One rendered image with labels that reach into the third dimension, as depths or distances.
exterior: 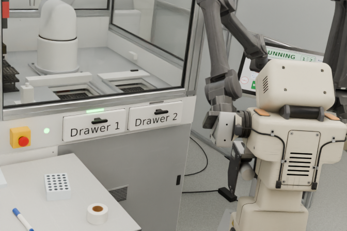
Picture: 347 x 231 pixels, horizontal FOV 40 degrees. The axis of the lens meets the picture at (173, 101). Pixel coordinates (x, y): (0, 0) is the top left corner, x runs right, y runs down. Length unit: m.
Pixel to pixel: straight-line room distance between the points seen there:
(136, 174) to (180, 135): 0.29
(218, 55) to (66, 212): 0.75
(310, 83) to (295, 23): 1.84
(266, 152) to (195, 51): 0.95
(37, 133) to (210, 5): 0.87
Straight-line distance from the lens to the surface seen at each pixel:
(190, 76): 2.28
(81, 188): 1.85
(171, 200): 2.58
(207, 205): 3.23
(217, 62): 1.58
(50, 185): 1.80
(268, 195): 1.56
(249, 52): 2.05
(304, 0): 3.25
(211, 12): 1.68
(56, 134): 2.04
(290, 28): 3.32
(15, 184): 1.88
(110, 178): 2.28
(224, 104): 1.46
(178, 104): 2.28
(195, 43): 2.24
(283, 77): 1.44
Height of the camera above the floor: 1.74
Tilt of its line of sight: 21 degrees down
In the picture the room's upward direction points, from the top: 7 degrees clockwise
